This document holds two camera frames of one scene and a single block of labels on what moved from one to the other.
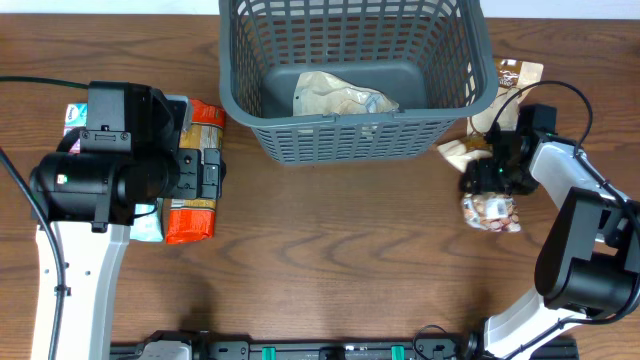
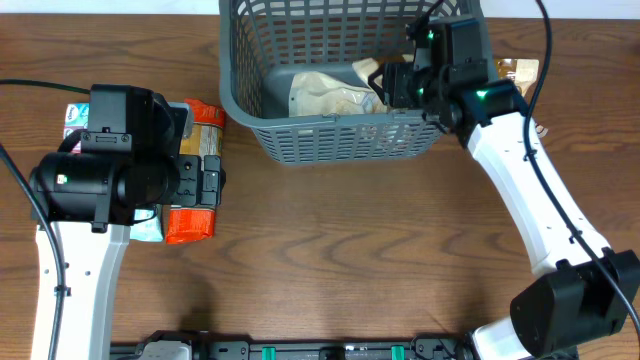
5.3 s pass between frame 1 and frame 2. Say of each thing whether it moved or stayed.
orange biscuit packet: stayed
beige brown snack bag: moved
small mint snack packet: stayed
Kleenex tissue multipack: stayed
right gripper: moved
